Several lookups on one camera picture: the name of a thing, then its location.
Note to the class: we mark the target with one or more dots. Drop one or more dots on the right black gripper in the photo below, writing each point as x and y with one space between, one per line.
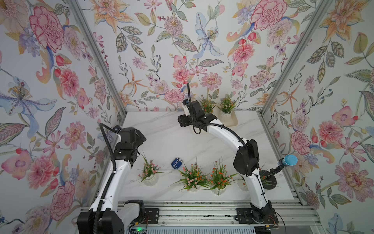
183 120

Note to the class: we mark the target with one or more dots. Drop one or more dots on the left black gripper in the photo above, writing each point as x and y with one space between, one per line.
139 139

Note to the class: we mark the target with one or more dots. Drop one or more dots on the potted plant pink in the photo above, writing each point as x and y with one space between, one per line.
193 178

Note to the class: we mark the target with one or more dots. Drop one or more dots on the potted plant red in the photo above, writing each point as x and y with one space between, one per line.
220 179
267 177

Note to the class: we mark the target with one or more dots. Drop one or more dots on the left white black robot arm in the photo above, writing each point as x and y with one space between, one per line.
104 216

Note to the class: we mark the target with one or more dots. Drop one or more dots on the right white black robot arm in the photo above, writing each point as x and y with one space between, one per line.
246 161

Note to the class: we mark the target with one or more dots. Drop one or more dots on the cream plastic storage box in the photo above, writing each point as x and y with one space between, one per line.
232 122

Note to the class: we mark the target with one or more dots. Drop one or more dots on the small blue object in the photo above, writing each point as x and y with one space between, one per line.
176 163

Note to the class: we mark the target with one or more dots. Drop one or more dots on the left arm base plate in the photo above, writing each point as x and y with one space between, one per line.
146 216

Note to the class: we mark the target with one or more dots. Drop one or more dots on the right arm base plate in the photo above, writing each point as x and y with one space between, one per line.
245 216

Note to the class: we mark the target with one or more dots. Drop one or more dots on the aluminium rail frame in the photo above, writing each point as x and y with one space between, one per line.
291 214

